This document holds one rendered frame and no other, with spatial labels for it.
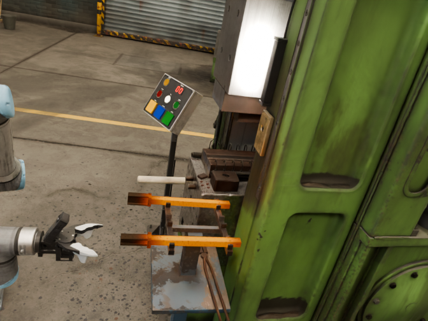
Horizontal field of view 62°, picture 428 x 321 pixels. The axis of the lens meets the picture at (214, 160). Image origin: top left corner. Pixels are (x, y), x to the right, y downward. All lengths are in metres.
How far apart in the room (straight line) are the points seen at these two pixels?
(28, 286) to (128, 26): 8.04
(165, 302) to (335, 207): 0.79
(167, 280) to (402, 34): 1.27
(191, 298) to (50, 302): 1.12
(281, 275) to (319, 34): 1.12
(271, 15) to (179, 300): 1.16
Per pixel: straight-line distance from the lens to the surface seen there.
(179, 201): 1.48
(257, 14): 1.52
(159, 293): 1.48
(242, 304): 1.82
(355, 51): 1.39
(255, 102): 1.66
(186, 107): 2.11
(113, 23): 9.86
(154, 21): 9.70
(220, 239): 1.32
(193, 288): 1.51
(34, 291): 2.47
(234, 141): 2.02
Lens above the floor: 1.80
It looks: 27 degrees down
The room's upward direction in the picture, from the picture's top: 11 degrees clockwise
